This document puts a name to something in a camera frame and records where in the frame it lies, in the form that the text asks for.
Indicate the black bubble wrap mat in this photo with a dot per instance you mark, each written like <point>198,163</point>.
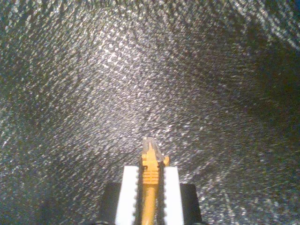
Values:
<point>93,93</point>

